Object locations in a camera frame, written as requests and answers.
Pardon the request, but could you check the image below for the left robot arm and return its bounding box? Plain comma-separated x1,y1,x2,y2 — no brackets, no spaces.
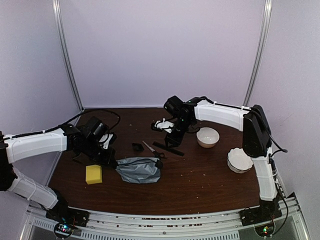
0,113,117,222

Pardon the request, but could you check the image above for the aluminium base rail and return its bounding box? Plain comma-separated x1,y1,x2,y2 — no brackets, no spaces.
18,197,311,240

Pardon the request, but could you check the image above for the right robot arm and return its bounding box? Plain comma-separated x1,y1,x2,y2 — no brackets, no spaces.
155,95,278,221

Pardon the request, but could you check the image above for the aluminium corner post right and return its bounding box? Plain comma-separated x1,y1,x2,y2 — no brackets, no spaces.
243,0,273,106

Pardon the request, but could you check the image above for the grey drawstring pouch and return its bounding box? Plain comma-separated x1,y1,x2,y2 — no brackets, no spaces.
115,157,164,184

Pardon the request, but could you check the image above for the aluminium corner post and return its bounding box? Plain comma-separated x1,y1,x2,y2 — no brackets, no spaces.
243,0,273,106
52,0,84,111

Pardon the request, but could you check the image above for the white round bowl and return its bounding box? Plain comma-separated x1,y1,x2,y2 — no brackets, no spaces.
196,127,220,149

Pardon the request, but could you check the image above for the aluminium corner post left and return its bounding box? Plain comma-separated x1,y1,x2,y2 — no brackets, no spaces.
52,0,84,111

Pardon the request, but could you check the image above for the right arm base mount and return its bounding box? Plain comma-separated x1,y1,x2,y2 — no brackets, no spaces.
239,198,282,226

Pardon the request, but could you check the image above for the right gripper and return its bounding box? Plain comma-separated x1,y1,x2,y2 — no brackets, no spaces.
165,117,193,148

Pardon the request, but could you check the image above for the white scalloped bowl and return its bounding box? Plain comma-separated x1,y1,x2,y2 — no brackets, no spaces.
227,147,254,174

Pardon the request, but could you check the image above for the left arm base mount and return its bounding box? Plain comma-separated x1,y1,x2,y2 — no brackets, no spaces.
42,189,90,227

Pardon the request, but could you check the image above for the yellow sponge block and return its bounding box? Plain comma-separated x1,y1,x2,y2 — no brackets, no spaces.
85,165,103,185

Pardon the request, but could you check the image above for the black clipper guard comb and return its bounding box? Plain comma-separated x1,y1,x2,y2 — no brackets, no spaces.
132,142,144,152

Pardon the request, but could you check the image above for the black hair comb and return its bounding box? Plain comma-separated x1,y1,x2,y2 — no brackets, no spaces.
152,141,185,157

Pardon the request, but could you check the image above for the silver scissors upper pair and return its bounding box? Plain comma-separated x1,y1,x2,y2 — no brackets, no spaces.
142,140,167,159

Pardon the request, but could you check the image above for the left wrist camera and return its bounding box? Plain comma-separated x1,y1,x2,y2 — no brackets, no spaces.
98,133,117,150

